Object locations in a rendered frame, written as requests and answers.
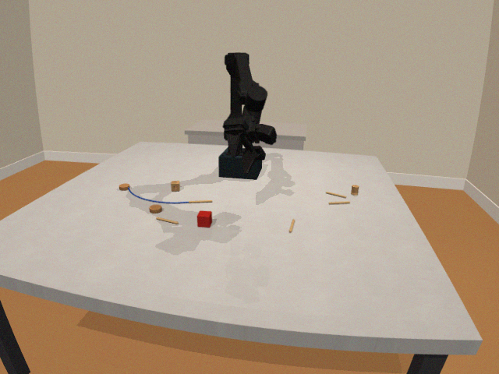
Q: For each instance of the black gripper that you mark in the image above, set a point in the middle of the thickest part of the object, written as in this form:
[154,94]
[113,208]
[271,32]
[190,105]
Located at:
[237,130]

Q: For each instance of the brown wooden disc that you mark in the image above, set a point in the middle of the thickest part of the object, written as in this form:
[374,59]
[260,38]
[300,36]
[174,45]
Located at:
[156,208]

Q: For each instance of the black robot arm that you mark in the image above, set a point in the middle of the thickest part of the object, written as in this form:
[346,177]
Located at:
[244,90]

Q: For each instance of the red cube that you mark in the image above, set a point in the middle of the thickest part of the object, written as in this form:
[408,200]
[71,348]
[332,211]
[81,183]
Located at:
[204,219]

